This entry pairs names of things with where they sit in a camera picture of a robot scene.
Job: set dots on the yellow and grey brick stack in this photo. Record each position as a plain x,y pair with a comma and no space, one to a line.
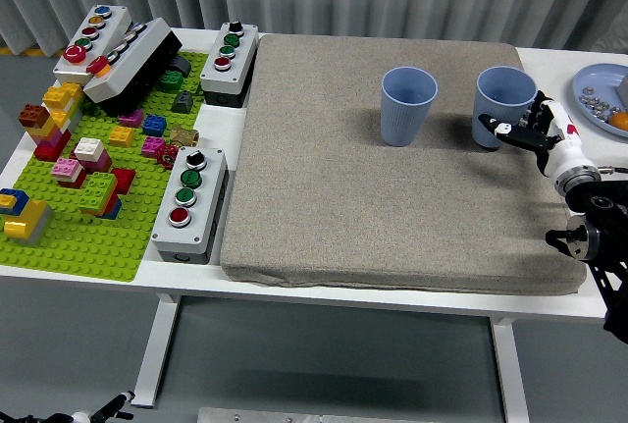
27,217

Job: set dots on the green-topped brick stack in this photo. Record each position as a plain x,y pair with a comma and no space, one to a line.
98,187

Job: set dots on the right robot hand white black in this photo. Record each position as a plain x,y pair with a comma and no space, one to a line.
564,150

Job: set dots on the orange fruit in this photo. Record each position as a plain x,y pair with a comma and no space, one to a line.
619,121

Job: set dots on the blue plate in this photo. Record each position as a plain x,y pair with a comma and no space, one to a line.
596,77

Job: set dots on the yellow and white brick stack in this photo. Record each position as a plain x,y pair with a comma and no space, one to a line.
59,94

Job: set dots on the white table leg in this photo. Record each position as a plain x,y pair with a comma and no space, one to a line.
510,374
154,349

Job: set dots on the white-topped pink brick stack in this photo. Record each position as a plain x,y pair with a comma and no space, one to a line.
89,147

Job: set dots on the grey-brown fabric mat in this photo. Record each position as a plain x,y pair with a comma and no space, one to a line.
373,197

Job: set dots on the red toy brick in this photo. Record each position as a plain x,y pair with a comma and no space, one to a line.
125,178

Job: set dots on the yellow toy brick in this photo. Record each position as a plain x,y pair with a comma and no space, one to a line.
121,136

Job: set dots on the brown-topped brick stack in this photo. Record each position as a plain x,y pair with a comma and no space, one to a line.
33,116

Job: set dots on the blue and yellow brick stack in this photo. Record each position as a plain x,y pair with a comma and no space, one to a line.
12,196

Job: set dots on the green studded baseplate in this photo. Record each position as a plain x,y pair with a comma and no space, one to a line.
98,246

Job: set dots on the magenta toy brick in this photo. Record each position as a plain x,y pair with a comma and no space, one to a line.
131,119
152,146

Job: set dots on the grey metal block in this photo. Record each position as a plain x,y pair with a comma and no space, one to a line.
623,89

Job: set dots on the grey control box black base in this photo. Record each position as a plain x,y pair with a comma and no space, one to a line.
132,60

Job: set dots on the dark grey sloped brick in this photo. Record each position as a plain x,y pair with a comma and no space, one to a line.
182,102

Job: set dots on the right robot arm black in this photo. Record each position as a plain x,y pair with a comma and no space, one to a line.
601,207

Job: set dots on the blue toy brick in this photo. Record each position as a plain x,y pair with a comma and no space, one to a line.
154,125

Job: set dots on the blue ribbed plastic cup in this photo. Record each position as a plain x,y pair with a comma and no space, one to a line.
404,119
498,99

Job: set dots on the grey five-button control box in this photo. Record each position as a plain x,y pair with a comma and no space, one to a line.
105,28

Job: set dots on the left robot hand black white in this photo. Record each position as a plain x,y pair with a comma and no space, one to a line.
110,408

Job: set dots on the black curved toy piece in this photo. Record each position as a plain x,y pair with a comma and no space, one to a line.
181,66

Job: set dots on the pink-topped red brick stack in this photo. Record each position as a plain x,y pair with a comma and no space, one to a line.
66,168

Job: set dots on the green toy brick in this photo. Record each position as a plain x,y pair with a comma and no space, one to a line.
171,80

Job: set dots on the grey four-button control box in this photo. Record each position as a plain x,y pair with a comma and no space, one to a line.
235,62
208,197

